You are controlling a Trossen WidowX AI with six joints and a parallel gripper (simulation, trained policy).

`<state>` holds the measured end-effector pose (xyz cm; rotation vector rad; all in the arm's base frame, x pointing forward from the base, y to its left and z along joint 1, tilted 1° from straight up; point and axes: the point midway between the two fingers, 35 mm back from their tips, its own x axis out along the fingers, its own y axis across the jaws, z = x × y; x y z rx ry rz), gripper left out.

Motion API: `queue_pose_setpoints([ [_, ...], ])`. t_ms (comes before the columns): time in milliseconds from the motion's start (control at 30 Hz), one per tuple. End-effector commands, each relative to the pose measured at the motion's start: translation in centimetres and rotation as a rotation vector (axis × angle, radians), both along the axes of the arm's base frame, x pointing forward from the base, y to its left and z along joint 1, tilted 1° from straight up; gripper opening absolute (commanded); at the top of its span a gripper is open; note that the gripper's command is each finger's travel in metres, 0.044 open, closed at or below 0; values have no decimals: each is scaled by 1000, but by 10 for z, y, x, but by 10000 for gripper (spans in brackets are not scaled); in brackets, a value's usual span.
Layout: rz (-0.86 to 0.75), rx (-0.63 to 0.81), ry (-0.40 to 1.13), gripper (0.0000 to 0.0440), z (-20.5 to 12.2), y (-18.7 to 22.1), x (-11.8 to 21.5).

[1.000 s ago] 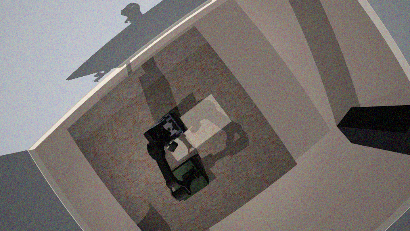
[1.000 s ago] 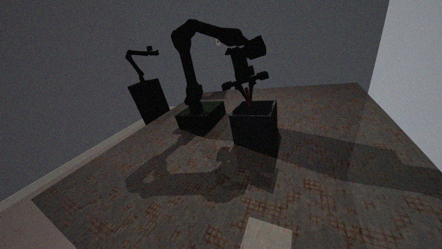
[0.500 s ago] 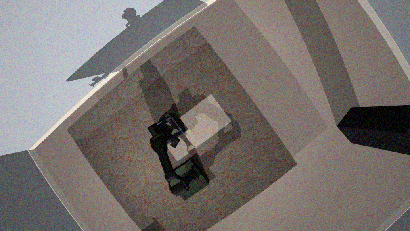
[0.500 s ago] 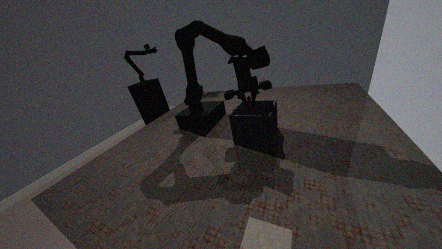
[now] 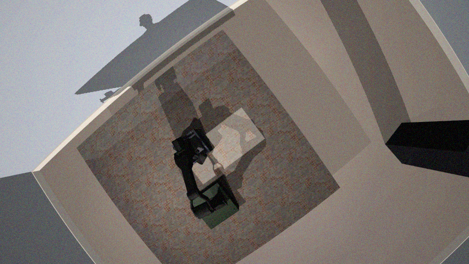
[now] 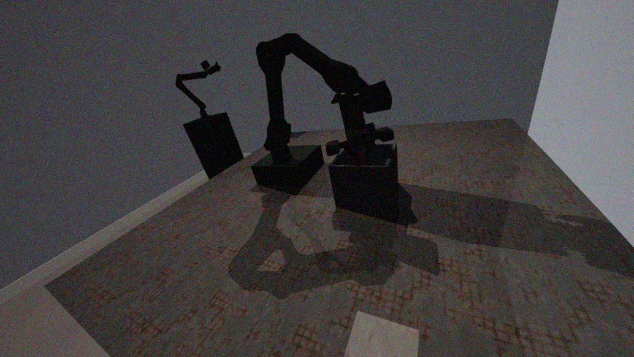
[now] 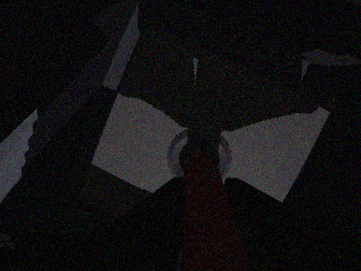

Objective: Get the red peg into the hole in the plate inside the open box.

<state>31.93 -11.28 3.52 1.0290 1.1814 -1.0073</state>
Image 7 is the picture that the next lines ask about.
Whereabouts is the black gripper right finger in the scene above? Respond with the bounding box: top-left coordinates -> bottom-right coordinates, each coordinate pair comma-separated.
224,178 -> 361,271

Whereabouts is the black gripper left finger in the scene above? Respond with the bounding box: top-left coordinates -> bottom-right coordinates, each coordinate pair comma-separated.
0,177 -> 187,271

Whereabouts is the dark red peg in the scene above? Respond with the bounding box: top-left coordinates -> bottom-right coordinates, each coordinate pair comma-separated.
184,154 -> 252,271

